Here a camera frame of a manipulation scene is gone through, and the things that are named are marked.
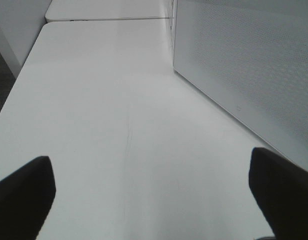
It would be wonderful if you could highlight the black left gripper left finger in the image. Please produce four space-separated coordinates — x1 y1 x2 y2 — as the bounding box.
0 156 56 240

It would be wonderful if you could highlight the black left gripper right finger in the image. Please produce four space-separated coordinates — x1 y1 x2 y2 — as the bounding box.
248 147 308 240

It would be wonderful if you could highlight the white microwave door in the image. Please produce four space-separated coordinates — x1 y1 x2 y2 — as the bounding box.
173 0 308 171

